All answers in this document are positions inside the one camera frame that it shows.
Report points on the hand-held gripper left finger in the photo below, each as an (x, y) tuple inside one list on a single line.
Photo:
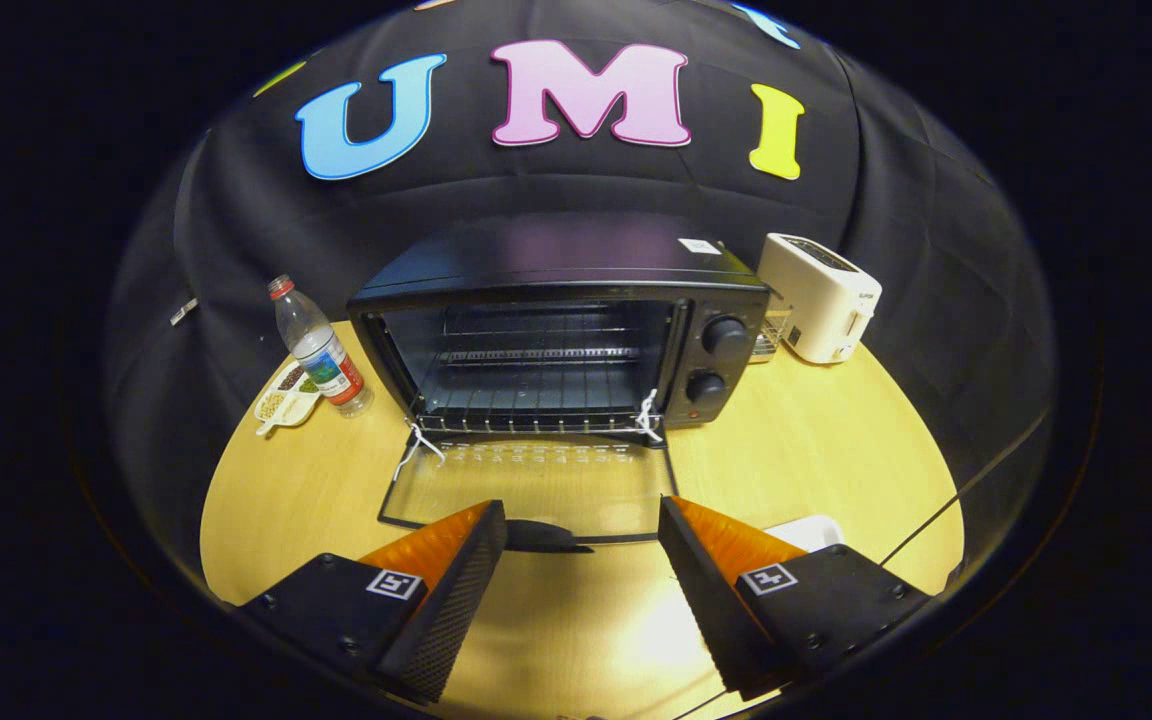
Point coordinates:
[(451, 605)]

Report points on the white pop-up toaster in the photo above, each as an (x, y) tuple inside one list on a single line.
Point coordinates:
[(821, 290)]

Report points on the black backdrop cloth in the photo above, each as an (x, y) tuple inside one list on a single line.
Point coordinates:
[(556, 190)]

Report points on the metal oven rack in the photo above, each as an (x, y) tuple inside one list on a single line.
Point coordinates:
[(536, 400)]

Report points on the small white clip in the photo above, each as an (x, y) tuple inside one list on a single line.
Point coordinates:
[(184, 312)]

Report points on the glass jar with stick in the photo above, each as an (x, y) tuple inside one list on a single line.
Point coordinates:
[(771, 335)]

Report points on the black toaster oven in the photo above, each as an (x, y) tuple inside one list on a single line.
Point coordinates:
[(556, 255)]

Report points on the clear plastic water bottle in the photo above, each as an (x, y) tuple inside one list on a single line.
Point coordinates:
[(321, 350)]

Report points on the white divided snack tray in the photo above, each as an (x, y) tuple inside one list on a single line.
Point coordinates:
[(281, 400)]

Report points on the white food plate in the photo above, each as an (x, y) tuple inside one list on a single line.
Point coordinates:
[(811, 530)]

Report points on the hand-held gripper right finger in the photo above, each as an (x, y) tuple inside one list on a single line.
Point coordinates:
[(711, 605)]

